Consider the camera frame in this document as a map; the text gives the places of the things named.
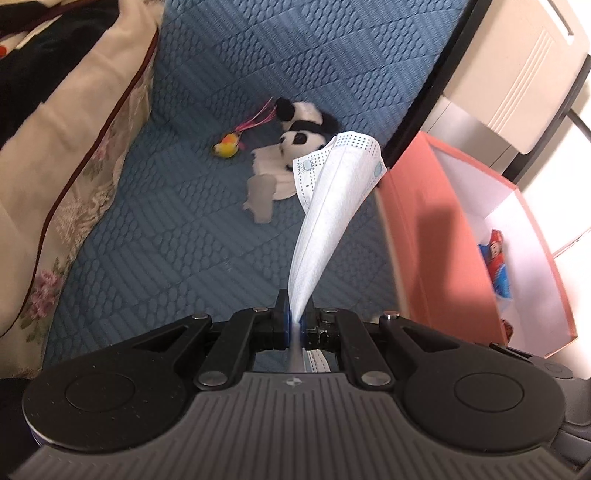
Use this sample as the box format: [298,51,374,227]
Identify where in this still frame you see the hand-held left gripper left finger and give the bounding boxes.
[130,290,293,392]

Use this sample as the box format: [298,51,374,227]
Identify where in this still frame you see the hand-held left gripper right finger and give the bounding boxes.
[299,295,463,389]

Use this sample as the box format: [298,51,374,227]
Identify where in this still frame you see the yellow bird toy pink feathers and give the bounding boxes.
[211,97,278,159]

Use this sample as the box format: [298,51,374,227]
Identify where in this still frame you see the black cloth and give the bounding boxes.
[0,0,122,141]

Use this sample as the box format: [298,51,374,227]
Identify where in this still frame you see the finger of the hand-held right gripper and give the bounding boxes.
[488,342,578,380]

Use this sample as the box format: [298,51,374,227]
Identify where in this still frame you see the beige floral pillow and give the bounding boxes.
[0,0,165,380]

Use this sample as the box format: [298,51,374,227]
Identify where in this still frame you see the blue tissue pack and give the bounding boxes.
[477,228,515,302]

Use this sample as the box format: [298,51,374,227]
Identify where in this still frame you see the beige cabinet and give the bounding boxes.
[422,0,591,175]

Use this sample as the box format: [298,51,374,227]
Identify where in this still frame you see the white face mask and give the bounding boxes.
[288,130,389,373]

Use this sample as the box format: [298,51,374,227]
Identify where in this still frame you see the pink cardboard box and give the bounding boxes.
[376,130,579,359]

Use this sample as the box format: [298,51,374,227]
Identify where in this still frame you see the blue textured sofa cover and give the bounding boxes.
[44,0,476,374]

